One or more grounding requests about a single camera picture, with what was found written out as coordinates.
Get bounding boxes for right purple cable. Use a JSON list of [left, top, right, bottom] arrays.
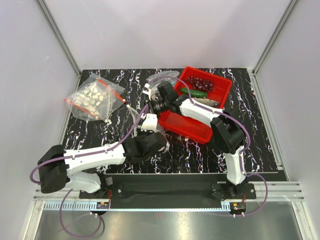
[[147, 76, 269, 216]]

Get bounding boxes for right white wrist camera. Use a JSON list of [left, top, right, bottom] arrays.
[[142, 83, 157, 100]]

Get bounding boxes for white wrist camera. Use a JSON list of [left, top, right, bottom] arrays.
[[140, 113, 158, 132], [142, 83, 157, 100]]

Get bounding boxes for red zipper clear bag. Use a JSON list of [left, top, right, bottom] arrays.
[[64, 73, 126, 123]]

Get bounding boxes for grey toy fish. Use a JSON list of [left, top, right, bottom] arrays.
[[192, 97, 220, 108]]

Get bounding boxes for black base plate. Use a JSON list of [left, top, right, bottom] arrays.
[[79, 173, 257, 211]]

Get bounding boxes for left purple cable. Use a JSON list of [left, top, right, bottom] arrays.
[[29, 103, 150, 238]]

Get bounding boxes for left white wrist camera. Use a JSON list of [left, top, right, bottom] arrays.
[[140, 113, 158, 132]]

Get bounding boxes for slotted cable duct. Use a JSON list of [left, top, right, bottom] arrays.
[[44, 201, 231, 212]]

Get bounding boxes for green toy cucumber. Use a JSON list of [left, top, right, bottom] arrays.
[[179, 87, 208, 99]]

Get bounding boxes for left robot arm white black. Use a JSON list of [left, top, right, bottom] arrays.
[[37, 132, 167, 198]]

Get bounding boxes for purple cable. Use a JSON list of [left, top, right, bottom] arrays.
[[147, 76, 269, 216], [29, 103, 150, 238]]

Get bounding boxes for polka dot zip bag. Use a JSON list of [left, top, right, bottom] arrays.
[[126, 104, 170, 153]]

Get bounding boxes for small clear bag with items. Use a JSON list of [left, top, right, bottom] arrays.
[[146, 70, 180, 88]]

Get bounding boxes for red plastic tray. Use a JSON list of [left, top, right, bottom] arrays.
[[158, 66, 233, 144]]

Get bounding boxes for purple toy grapes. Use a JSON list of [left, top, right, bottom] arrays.
[[186, 76, 214, 92]]

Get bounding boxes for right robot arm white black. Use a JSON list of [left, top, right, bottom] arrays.
[[144, 81, 250, 199]]

